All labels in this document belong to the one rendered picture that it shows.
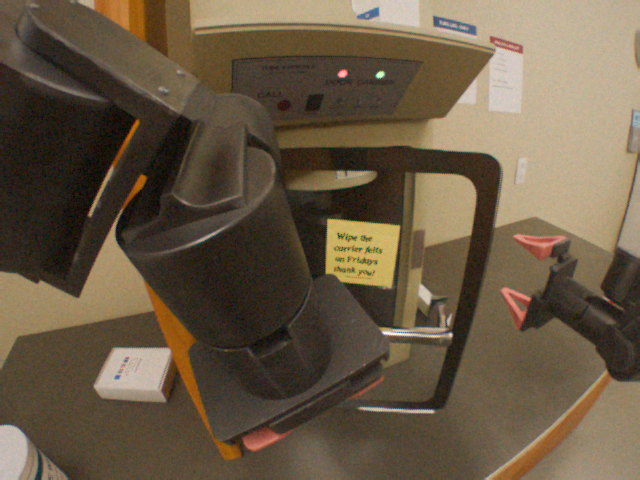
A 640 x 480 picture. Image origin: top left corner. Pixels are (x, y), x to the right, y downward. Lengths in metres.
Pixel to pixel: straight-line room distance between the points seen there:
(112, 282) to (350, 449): 0.72
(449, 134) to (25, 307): 1.42
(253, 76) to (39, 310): 0.94
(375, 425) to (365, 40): 0.55
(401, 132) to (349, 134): 0.08
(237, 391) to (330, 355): 0.05
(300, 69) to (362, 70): 0.06
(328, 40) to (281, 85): 0.06
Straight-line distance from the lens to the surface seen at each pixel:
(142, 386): 0.68
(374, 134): 0.44
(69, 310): 1.05
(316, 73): 0.31
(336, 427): 0.59
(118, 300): 0.98
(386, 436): 0.58
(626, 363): 0.40
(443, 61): 0.38
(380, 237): 0.34
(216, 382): 0.18
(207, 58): 0.28
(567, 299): 0.47
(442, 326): 0.37
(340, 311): 0.18
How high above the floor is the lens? 1.44
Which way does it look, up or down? 26 degrees down
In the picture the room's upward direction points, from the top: 3 degrees counter-clockwise
